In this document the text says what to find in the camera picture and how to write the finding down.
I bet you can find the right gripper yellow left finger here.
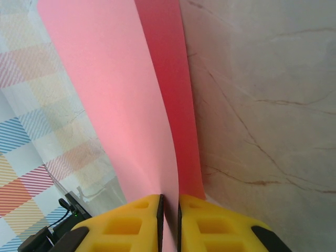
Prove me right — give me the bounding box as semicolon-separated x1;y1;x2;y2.
70;193;165;252

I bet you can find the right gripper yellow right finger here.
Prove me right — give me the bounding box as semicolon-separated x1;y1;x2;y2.
177;193;271;252

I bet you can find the pink paper sheet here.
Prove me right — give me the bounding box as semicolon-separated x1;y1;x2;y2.
36;0;207;252

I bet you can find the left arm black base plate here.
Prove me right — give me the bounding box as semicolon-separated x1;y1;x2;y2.
64;191;93;229

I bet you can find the thin black base cable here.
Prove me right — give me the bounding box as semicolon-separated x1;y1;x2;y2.
46;198;77;232

